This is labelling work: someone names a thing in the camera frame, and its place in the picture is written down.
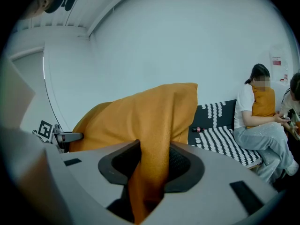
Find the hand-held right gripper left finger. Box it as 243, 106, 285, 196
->
44, 139, 142, 210

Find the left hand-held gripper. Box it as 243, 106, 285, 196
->
32, 120, 84, 153

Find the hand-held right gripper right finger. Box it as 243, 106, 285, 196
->
142, 140, 286, 225

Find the person's white shirt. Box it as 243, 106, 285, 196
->
0, 57, 71, 225

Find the person's head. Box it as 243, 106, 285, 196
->
19, 0, 58, 20

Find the red white wall notice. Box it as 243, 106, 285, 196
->
269, 44, 290, 82

